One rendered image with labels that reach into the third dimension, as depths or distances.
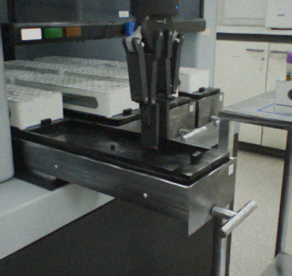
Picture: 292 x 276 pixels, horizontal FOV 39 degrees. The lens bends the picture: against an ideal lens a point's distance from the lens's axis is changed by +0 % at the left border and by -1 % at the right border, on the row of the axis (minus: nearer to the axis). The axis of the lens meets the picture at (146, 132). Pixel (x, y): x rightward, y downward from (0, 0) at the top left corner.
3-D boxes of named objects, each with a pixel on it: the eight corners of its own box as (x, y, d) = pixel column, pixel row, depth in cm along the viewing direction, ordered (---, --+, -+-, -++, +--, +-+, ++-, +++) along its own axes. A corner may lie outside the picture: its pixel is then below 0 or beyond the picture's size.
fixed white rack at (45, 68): (-6, 82, 126) (-8, 62, 125) (21, 78, 134) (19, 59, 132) (58, 93, 109) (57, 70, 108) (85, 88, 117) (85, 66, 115)
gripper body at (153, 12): (151, -10, 65) (151, 49, 68) (116, -13, 58) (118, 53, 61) (192, -12, 61) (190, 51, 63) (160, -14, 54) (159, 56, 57)
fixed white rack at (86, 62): (34, 76, 138) (32, 58, 136) (57, 73, 146) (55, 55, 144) (98, 85, 121) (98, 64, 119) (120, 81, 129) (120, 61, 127)
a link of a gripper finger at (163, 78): (146, 29, 63) (151, 28, 64) (151, 98, 67) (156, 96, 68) (167, 30, 60) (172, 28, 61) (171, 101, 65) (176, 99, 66)
